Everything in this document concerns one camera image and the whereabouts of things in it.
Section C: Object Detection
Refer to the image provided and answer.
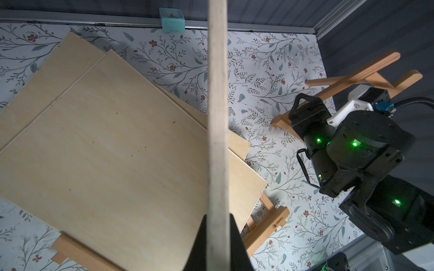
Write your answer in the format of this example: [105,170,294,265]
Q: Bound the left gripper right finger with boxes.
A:
[229,214,254,271]

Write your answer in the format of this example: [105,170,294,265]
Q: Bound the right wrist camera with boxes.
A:
[326,85,396,128]

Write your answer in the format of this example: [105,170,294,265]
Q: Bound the small teal box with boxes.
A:
[159,7,185,33]

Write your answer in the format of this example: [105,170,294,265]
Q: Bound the floral table mat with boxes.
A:
[1,23,361,271]

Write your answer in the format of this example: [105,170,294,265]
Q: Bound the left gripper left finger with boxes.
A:
[183,215,207,271]

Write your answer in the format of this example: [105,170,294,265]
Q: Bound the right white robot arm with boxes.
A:
[288,88,434,255]

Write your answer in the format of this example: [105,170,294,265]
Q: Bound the right black corrugated cable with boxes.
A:
[393,96,434,111]

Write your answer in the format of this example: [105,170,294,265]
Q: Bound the light plywood board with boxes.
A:
[0,50,269,271]
[206,0,231,271]
[0,32,252,161]

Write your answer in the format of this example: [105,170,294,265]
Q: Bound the wooden easel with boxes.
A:
[51,234,122,271]
[270,50,424,141]
[243,193,290,257]

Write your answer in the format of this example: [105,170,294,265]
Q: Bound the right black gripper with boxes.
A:
[288,93,337,185]

